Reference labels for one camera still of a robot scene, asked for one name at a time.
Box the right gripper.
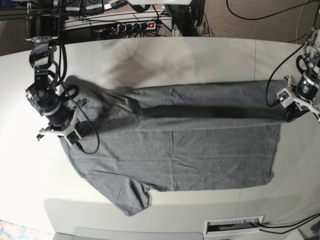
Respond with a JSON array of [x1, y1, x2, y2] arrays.
[[36, 84, 80, 140]]

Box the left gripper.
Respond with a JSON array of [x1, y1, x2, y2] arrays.
[[284, 74, 320, 123]]

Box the grey T-shirt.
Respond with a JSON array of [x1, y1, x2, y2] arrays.
[[61, 76, 286, 216]]

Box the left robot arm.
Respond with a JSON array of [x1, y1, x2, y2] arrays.
[[276, 28, 320, 123]]

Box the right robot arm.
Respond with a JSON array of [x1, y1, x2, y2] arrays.
[[25, 0, 86, 146]]

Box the black power strip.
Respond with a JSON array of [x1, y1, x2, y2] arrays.
[[92, 21, 158, 41]]

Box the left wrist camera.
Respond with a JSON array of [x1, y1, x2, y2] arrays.
[[276, 87, 294, 108]]

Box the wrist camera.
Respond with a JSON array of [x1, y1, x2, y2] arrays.
[[65, 130, 82, 147], [276, 87, 294, 108]]

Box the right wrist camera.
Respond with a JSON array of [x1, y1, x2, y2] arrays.
[[65, 130, 82, 147]]

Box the yellow cable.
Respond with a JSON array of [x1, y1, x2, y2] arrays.
[[294, 6, 305, 43]]

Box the black cables at grommet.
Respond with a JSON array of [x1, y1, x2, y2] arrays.
[[258, 213, 320, 235]]

